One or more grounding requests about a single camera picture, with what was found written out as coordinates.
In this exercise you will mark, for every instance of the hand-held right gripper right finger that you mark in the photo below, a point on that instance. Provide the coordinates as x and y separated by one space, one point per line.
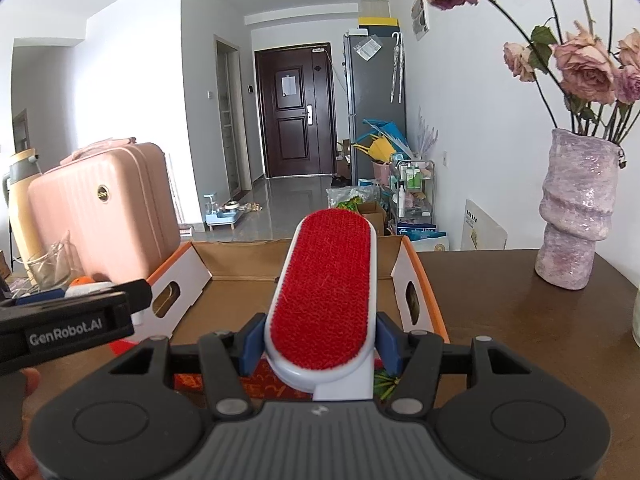
387 347

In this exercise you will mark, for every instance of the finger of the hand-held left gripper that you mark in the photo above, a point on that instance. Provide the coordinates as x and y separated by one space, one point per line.
137 295

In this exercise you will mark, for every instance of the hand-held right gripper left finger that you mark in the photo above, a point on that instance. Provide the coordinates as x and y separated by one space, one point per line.
251 347

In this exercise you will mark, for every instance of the red printed cardboard box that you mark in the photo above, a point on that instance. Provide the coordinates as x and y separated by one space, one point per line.
240 300

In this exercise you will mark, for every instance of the red lint brush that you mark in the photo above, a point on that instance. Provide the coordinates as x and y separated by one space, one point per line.
325 285

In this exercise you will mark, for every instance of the person's left hand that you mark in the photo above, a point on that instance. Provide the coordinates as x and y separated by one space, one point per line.
31 385

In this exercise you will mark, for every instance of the orange fruit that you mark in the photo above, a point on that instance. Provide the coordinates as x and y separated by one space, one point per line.
84 280

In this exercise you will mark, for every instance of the clear glass beaker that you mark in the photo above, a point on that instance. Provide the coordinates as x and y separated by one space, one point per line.
52 265

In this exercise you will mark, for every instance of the pink suitcase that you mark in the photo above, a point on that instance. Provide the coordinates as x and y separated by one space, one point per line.
110 210

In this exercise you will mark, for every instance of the blue pet feeder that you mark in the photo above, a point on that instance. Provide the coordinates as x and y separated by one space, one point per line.
222 215

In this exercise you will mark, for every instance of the beige thermos jug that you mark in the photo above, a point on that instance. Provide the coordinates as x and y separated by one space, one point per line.
22 210

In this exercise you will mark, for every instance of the small brown floor carton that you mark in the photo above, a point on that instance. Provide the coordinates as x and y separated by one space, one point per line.
372 217

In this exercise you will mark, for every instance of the white leaning board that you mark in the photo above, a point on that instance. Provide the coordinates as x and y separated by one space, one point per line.
482 227

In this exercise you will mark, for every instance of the metal rolling cart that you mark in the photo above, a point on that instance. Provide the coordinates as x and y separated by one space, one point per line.
410 195

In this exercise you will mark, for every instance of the plastic bag of greens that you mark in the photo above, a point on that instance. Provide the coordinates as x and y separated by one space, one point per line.
350 197

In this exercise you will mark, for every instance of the pink bucket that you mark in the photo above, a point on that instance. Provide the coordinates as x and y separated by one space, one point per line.
381 172

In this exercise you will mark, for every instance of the glass panel interior door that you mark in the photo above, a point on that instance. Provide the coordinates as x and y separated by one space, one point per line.
227 120

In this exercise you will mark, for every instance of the yellow watering can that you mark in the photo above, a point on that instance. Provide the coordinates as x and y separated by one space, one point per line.
380 149

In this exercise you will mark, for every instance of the pale purple decorative branches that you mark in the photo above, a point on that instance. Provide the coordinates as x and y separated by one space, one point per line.
427 137

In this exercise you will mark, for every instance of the dark brown entrance door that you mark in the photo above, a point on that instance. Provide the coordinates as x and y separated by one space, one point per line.
295 135

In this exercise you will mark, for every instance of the purple textured vase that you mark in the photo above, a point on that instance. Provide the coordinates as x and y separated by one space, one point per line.
580 210

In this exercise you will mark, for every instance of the grey refrigerator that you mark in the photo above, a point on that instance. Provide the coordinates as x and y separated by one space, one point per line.
370 95

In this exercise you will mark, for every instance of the white paper notice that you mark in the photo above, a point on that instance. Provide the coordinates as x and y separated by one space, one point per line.
289 85

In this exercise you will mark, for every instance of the white folded umbrella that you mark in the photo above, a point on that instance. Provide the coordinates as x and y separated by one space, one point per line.
397 70

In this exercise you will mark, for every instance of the clear plastic bag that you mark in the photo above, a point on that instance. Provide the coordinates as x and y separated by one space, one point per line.
369 49

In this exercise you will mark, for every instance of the yellow and black box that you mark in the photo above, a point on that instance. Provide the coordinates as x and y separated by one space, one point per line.
379 24

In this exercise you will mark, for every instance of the bunch of dried roses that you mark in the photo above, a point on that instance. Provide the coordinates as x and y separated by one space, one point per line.
585 67

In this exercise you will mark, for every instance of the beige cardboard carton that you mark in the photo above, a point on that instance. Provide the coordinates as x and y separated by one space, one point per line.
375 4

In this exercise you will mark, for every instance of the blue plastic frame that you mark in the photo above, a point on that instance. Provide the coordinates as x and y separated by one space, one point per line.
395 132

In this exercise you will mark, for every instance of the white wall panel box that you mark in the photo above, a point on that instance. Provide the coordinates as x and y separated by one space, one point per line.
421 17

